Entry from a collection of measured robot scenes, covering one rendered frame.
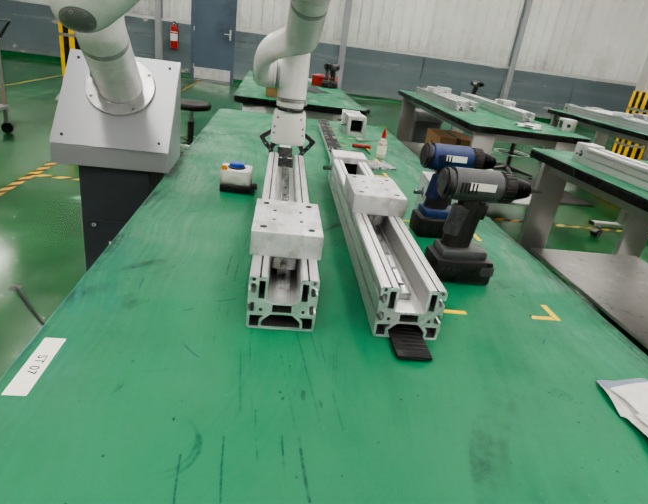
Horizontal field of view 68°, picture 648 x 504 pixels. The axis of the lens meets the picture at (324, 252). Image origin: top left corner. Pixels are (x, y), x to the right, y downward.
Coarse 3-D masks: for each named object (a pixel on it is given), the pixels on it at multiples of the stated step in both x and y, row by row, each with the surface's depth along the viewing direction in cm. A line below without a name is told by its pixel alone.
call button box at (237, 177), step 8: (232, 168) 127; (240, 168) 128; (248, 168) 130; (224, 176) 126; (232, 176) 126; (240, 176) 127; (248, 176) 127; (224, 184) 127; (232, 184) 127; (240, 184) 128; (248, 184) 128; (256, 184) 131; (232, 192) 128; (240, 192) 128; (248, 192) 129
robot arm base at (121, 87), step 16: (80, 48) 120; (128, 48) 122; (96, 64) 121; (112, 64) 121; (128, 64) 125; (96, 80) 128; (112, 80) 126; (128, 80) 129; (144, 80) 139; (96, 96) 135; (112, 96) 133; (128, 96) 134; (144, 96) 138; (112, 112) 135; (128, 112) 135
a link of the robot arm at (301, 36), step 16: (288, 16) 116; (304, 16) 111; (320, 16) 112; (272, 32) 126; (288, 32) 119; (304, 32) 116; (320, 32) 119; (272, 48) 124; (288, 48) 122; (304, 48) 121; (256, 64) 129; (272, 64) 133; (256, 80) 134; (272, 80) 134
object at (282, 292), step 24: (288, 168) 137; (264, 192) 104; (288, 192) 116; (264, 264) 71; (312, 264) 74; (264, 288) 72; (288, 288) 73; (312, 288) 69; (264, 312) 70; (288, 312) 71; (312, 312) 72
